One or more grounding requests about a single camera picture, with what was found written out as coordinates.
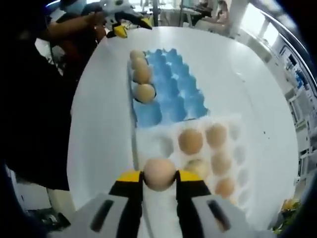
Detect white table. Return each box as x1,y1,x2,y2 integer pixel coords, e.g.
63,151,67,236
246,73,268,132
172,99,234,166
68,24,299,231

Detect blue egg tray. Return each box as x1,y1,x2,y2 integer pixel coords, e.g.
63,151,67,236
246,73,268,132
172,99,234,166
128,48,211,130

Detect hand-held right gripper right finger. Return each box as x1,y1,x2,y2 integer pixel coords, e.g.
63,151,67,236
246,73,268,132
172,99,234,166
174,169,274,238

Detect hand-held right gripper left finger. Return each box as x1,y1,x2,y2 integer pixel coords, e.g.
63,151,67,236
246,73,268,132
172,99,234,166
51,170,145,238

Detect single tan egg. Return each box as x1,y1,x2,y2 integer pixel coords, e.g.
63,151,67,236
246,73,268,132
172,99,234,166
143,158,177,193

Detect person's left hand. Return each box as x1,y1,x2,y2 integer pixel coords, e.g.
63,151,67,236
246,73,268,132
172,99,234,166
89,11,107,44

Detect group of tan eggs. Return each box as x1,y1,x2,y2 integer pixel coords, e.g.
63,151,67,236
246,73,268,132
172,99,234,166
130,49,236,199

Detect person in dark clothes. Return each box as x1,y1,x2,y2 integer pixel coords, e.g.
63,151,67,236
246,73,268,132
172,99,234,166
0,14,84,191

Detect thick black pole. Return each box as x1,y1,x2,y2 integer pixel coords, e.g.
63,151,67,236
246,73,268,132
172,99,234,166
152,0,159,27

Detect black cable bundle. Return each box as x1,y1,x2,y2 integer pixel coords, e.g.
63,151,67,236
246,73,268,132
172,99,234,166
32,210,71,233

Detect white egg tray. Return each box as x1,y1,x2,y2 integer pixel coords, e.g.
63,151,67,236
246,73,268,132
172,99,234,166
126,60,251,211

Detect potted green plant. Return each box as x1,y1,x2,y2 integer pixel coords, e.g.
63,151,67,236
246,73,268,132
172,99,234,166
271,198,304,234

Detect white office cabinets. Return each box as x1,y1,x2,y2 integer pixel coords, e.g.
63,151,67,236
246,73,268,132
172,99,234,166
282,81,317,159

